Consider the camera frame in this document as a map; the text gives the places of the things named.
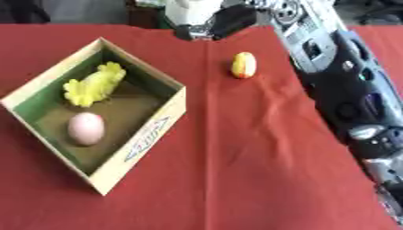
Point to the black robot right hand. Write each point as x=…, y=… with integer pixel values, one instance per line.
x=233, y=21

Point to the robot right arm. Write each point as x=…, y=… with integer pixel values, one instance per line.
x=346, y=86

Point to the tan cardboard box green inside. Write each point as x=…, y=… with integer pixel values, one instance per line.
x=149, y=131

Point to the yellow and red toy fruit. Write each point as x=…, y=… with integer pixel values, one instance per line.
x=244, y=65

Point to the yellow leafy toy vegetable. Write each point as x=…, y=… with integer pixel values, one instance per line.
x=94, y=85

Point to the pink toy egg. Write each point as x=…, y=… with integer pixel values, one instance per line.
x=85, y=128

